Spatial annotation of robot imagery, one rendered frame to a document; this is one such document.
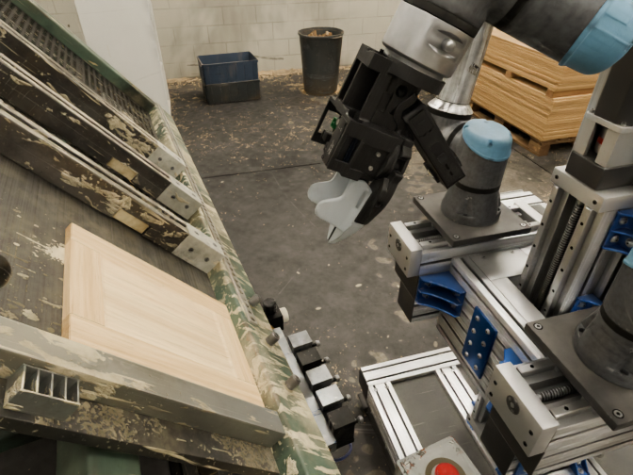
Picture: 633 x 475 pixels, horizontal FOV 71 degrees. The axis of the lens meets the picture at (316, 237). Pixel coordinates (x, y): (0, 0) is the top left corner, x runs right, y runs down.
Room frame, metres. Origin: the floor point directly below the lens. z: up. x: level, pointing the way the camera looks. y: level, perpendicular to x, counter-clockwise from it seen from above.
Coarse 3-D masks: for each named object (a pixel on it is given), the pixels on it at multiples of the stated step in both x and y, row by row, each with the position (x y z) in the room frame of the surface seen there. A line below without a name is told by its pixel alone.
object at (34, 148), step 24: (0, 120) 0.79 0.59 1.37; (24, 120) 0.84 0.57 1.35; (0, 144) 0.78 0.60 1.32; (24, 144) 0.80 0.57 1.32; (48, 144) 0.81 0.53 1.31; (48, 168) 0.81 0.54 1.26; (72, 168) 0.82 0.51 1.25; (96, 168) 0.88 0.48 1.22; (72, 192) 0.82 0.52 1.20; (96, 192) 0.84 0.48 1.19; (120, 192) 0.85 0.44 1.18; (144, 216) 0.87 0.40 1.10; (168, 216) 0.93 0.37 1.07; (168, 240) 0.88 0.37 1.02; (192, 240) 0.91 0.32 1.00; (192, 264) 0.90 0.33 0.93; (216, 264) 0.93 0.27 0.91
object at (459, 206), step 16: (448, 192) 1.00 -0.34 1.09; (464, 192) 0.95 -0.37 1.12; (480, 192) 0.94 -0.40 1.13; (496, 192) 0.95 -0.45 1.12; (448, 208) 0.96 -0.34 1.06; (464, 208) 0.94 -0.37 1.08; (480, 208) 0.93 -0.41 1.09; (496, 208) 0.94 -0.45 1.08; (464, 224) 0.93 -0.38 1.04; (480, 224) 0.92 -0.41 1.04
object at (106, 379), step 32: (0, 320) 0.35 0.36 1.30; (0, 352) 0.32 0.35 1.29; (32, 352) 0.33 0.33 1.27; (64, 352) 0.36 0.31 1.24; (96, 352) 0.38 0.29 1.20; (96, 384) 0.34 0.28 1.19; (128, 384) 0.36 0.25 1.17; (160, 384) 0.39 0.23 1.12; (192, 384) 0.43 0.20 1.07; (160, 416) 0.37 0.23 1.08; (192, 416) 0.38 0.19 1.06; (224, 416) 0.40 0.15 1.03; (256, 416) 0.44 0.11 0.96
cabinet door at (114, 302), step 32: (64, 256) 0.60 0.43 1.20; (96, 256) 0.63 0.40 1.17; (128, 256) 0.70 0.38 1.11; (64, 288) 0.51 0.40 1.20; (96, 288) 0.54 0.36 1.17; (128, 288) 0.60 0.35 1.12; (160, 288) 0.67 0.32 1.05; (192, 288) 0.75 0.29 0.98; (64, 320) 0.44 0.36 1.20; (96, 320) 0.47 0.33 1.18; (128, 320) 0.52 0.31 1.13; (160, 320) 0.57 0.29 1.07; (192, 320) 0.64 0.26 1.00; (224, 320) 0.71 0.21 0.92; (128, 352) 0.44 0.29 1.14; (160, 352) 0.48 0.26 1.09; (192, 352) 0.54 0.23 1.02; (224, 352) 0.60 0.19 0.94; (224, 384) 0.50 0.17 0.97
